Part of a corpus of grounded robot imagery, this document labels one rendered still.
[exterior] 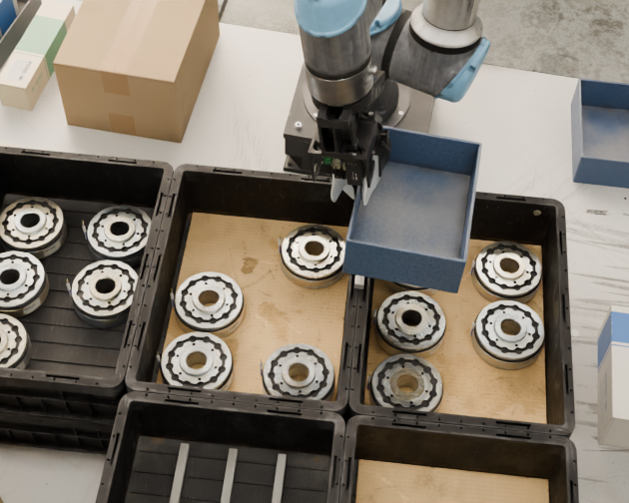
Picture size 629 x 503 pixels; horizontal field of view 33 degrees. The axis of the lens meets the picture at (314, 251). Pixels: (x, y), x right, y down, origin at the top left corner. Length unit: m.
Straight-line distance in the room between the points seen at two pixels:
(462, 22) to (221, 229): 0.50
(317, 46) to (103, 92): 0.87
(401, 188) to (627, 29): 2.04
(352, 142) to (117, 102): 0.81
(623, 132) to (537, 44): 1.23
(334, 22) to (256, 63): 1.03
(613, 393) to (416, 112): 0.62
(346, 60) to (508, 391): 0.62
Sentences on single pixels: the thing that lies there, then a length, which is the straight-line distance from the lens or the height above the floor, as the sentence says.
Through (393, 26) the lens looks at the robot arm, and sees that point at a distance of 1.75.
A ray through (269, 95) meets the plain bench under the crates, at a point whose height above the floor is 0.70.
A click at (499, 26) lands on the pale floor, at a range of 3.33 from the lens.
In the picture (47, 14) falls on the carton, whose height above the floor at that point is 0.76.
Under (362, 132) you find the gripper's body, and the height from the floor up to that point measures 1.26.
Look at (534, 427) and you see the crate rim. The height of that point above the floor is 0.93.
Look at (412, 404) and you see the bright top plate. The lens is 1.50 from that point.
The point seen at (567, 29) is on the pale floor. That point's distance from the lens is 3.37.
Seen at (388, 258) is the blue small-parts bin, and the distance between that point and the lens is 1.32.
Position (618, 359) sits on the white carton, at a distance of 1.69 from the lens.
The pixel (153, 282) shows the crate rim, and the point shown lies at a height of 0.93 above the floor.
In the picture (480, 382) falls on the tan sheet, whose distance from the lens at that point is 1.57.
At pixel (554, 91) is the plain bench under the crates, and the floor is 0.70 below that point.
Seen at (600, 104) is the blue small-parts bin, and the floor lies 0.71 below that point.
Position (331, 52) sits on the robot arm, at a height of 1.40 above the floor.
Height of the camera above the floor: 2.18
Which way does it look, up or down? 54 degrees down
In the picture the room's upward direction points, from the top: 3 degrees clockwise
